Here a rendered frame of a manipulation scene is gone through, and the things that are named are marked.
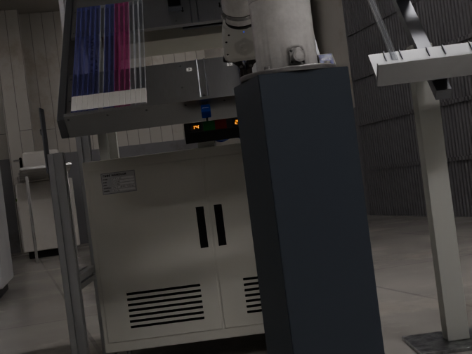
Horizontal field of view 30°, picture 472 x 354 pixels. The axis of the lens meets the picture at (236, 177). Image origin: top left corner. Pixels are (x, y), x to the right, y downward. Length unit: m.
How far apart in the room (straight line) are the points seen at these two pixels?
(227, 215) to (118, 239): 0.33
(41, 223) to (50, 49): 2.69
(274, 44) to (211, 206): 0.96
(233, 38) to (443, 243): 0.81
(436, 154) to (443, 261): 0.29
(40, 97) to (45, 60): 0.45
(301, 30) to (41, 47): 9.19
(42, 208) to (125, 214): 6.32
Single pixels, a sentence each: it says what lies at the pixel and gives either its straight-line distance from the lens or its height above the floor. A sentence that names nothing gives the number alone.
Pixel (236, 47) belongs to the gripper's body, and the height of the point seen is 0.82.
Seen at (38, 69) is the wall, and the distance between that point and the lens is 10.76.
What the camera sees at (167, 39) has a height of 1.00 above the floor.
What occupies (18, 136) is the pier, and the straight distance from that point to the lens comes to 10.41.
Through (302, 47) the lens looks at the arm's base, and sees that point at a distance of 1.69.
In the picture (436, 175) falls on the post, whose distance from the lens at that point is 2.42.
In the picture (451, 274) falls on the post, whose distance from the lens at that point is 2.45.
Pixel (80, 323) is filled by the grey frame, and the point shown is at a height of 0.20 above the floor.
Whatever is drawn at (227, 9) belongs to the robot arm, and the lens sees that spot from 2.04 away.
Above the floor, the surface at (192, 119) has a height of 0.68.
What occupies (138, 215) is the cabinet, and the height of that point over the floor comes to 0.45.
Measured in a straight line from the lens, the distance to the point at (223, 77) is 2.34.
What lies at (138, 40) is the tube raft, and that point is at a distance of 2.50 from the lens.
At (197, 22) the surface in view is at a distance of 2.56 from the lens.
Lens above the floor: 0.51
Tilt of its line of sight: level
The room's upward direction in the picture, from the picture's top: 7 degrees counter-clockwise
